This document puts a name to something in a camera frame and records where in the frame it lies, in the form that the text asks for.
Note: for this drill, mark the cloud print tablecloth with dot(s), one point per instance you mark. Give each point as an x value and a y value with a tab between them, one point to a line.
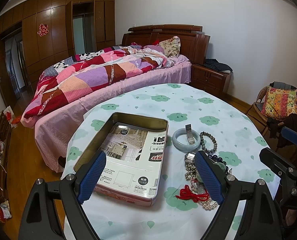
239	144

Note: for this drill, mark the silver metal wristwatch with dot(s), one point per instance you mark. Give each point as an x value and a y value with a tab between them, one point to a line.
191	140

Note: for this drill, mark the wooden nightstand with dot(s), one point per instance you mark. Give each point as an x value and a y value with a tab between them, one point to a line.
211	81

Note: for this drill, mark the wicker chair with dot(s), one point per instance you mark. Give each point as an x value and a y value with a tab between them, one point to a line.
258	104

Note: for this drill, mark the bed with pink sheet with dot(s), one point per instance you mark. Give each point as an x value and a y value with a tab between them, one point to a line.
54	130

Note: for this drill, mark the pink metal tin box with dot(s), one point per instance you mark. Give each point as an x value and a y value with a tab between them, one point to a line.
146	122

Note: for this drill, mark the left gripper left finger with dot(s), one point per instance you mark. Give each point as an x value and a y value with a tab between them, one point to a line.
40	219

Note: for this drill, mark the floral pillow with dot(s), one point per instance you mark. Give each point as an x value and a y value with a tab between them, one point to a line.
171	46

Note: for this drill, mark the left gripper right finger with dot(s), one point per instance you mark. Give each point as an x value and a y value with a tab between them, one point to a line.
260	219

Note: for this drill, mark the wooden wardrobe wall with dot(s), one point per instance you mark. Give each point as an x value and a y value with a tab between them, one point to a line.
41	52

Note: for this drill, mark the patchwork quilt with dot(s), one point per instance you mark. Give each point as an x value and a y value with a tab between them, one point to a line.
85	77

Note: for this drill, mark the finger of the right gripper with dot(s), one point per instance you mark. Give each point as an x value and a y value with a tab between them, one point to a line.
289	134
276	163

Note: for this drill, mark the dark clothes on nightstand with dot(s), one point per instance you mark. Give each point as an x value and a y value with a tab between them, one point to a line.
217	66

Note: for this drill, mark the pale jade bangle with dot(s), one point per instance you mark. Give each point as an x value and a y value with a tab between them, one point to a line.
181	142

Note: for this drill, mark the yellow patterned cushion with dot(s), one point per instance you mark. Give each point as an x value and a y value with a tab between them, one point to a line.
279	103

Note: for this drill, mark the paper card in tin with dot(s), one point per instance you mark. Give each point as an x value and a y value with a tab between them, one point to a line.
134	158

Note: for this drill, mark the red double happiness decoration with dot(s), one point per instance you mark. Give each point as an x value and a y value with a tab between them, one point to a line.
43	30

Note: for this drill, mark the wooden headboard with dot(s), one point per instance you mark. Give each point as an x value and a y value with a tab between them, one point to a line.
194	43

